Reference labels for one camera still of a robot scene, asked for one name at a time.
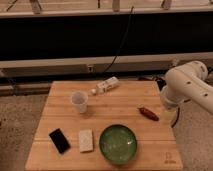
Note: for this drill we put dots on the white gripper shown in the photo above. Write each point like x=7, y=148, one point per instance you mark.
x=167, y=114

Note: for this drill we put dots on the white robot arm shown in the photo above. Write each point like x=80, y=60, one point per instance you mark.
x=186, y=82

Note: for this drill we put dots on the green ceramic bowl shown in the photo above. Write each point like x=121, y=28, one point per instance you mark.
x=118, y=144

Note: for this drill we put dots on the white plastic bottle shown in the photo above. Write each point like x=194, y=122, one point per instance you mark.
x=105, y=86

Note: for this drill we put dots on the wooden cutting board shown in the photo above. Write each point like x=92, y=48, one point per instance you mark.
x=157, y=150

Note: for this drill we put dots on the white sponge block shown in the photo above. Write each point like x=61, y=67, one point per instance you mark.
x=85, y=140

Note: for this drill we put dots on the clear plastic cup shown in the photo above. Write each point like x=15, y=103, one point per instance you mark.
x=79, y=100

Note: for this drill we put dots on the black smartphone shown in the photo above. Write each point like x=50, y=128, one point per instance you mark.
x=59, y=140

